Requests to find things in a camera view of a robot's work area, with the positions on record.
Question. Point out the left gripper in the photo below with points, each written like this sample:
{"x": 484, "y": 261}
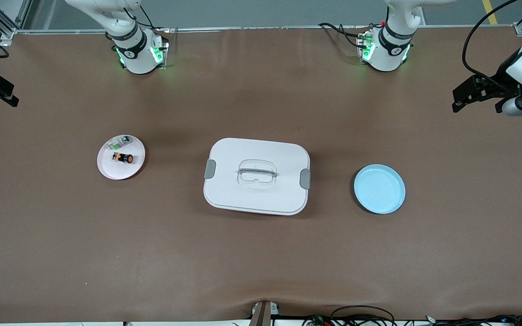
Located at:
{"x": 500, "y": 79}

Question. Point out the orange black push switch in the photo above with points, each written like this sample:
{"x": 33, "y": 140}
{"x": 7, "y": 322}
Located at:
{"x": 127, "y": 159}

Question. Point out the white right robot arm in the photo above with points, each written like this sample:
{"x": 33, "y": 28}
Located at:
{"x": 136, "y": 54}

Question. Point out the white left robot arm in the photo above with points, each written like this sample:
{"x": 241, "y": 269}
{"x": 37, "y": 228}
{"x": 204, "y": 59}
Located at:
{"x": 390, "y": 54}

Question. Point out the white lidded storage box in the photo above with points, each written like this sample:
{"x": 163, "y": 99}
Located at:
{"x": 252, "y": 199}

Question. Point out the pink round plate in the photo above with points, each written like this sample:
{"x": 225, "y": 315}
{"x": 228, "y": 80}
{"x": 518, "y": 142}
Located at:
{"x": 116, "y": 171}

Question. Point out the light blue round plate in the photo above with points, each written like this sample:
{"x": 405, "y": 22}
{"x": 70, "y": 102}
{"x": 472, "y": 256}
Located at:
{"x": 379, "y": 190}

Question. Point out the green clear switch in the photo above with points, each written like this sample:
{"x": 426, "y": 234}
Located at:
{"x": 120, "y": 142}

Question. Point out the metal bracket at table edge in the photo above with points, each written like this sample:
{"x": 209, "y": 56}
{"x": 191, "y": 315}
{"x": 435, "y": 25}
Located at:
{"x": 263, "y": 314}

